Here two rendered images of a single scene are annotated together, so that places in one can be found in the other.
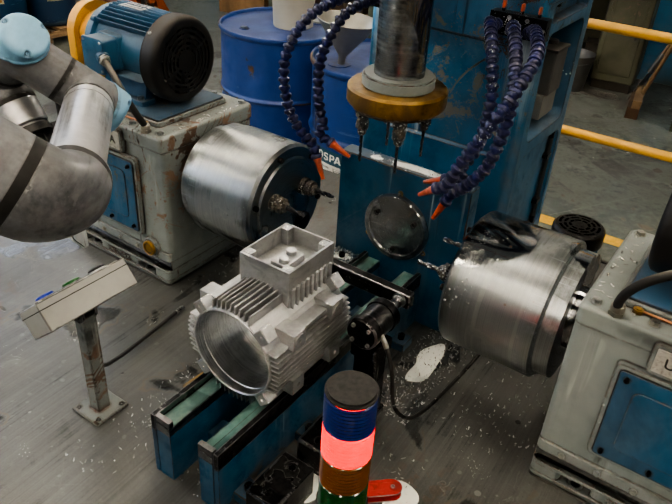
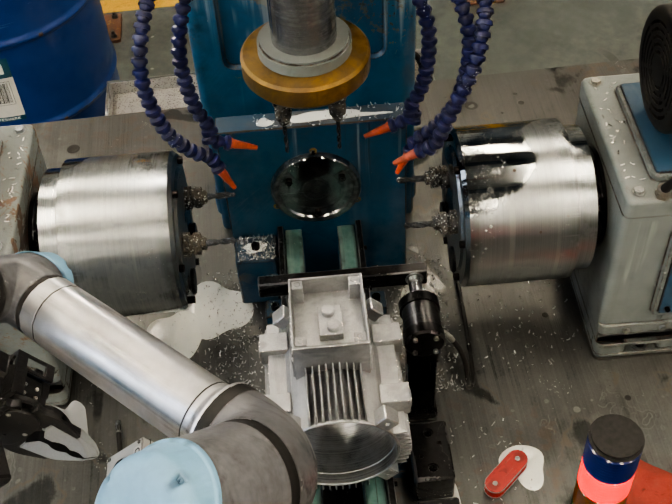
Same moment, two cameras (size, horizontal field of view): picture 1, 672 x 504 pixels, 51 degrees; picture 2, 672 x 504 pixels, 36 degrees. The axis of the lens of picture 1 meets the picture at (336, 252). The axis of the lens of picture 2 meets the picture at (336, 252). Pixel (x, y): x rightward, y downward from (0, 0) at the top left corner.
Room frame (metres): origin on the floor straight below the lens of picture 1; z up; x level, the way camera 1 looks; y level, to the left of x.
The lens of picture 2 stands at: (0.24, 0.55, 2.19)
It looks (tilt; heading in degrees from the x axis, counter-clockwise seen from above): 48 degrees down; 326
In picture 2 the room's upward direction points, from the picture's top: 4 degrees counter-clockwise
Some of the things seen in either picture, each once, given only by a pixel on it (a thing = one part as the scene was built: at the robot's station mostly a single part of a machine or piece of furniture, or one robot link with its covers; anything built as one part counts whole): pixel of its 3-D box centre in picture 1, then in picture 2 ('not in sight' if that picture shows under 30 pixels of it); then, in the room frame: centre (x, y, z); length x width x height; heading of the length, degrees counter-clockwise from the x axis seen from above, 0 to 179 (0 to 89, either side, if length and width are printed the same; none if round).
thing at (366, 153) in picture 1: (407, 233); (315, 181); (1.31, -0.15, 0.97); 0.30 x 0.11 x 0.34; 57
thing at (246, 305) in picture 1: (271, 322); (334, 392); (0.91, 0.10, 1.01); 0.20 x 0.19 x 0.19; 147
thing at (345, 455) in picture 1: (347, 436); (606, 471); (0.56, -0.03, 1.14); 0.06 x 0.06 x 0.04
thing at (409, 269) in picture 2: (351, 275); (342, 280); (1.07, -0.03, 1.01); 0.26 x 0.04 x 0.03; 57
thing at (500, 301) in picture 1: (532, 299); (530, 200); (1.00, -0.35, 1.04); 0.41 x 0.25 x 0.25; 57
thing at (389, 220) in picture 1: (394, 228); (316, 189); (1.25, -0.12, 1.01); 0.15 x 0.02 x 0.15; 57
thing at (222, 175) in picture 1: (235, 181); (92, 238); (1.37, 0.23, 1.04); 0.37 x 0.25 x 0.25; 57
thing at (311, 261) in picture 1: (287, 265); (329, 326); (0.95, 0.08, 1.11); 0.12 x 0.11 x 0.07; 147
